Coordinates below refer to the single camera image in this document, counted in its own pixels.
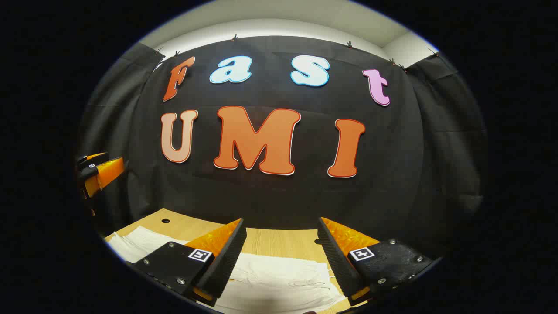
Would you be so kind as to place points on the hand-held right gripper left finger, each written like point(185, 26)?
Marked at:
point(226, 261)

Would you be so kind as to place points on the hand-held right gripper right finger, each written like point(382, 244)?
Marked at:
point(338, 261)

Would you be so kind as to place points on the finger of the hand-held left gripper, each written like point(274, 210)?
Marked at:
point(96, 156)
point(109, 172)

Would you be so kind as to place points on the white jeans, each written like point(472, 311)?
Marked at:
point(279, 283)

